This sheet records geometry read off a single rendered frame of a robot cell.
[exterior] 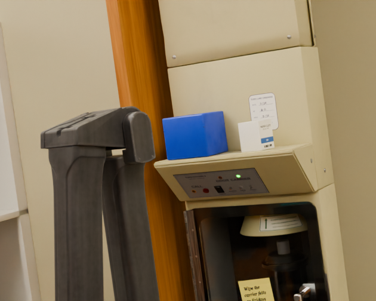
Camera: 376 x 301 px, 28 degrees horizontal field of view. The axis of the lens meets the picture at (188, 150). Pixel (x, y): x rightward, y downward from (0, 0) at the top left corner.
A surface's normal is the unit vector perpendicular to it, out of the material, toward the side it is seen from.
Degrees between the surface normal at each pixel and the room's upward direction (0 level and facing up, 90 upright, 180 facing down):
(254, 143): 90
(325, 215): 90
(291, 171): 135
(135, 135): 90
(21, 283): 90
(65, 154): 81
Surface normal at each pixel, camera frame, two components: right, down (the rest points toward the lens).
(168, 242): 0.87, -0.09
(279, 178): -0.24, 0.78
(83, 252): 0.72, -0.07
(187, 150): -0.47, 0.11
